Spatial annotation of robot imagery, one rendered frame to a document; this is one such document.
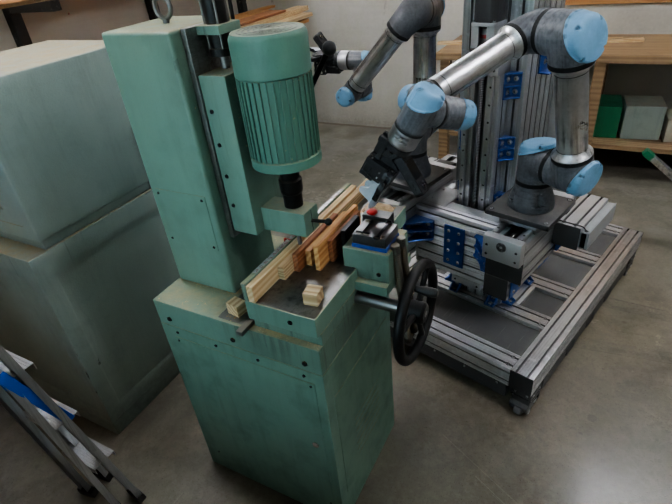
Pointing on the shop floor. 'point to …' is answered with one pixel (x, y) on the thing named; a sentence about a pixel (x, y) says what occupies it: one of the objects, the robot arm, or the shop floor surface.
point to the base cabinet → (293, 411)
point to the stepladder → (35, 400)
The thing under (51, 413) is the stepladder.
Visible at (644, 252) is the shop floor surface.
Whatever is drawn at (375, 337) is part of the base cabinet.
